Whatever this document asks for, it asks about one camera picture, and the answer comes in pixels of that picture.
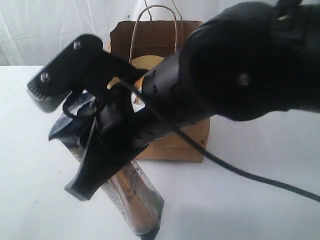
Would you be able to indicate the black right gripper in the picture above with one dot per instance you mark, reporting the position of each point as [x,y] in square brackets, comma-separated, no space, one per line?
[121,131]

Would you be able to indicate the spaghetti package dark blue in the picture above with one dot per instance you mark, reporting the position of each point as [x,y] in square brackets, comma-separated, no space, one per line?
[130,190]

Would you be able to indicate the clear jar with gold lid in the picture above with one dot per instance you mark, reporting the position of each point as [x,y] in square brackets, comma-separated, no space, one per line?
[143,62]

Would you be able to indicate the brown paper bag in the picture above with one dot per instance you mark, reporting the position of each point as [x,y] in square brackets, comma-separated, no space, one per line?
[146,44]

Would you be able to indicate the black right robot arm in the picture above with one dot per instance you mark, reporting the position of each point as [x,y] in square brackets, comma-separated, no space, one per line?
[250,60]

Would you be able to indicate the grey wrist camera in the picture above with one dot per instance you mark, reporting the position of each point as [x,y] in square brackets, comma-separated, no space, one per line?
[82,65]

